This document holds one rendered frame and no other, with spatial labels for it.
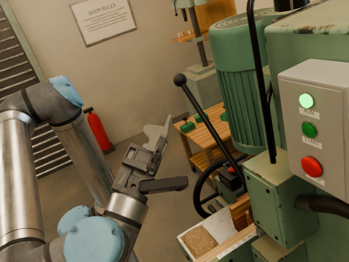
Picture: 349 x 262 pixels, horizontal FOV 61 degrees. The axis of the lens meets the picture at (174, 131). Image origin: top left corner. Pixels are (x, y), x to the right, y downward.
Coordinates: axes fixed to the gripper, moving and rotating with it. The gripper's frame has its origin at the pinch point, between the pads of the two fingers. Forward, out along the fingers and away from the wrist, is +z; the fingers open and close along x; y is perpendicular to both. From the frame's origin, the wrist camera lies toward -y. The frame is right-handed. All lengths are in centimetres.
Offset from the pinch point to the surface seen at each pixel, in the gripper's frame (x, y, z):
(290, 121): -35.4, -16.5, -8.3
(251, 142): -4.9, -19.7, 1.8
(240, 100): -12.3, -13.0, 7.0
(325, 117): -41.0, -18.2, -9.7
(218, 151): 181, -38, 74
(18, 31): 188, 191, 120
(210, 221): 31.1, -22.2, -13.2
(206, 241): 23.4, -21.6, -20.4
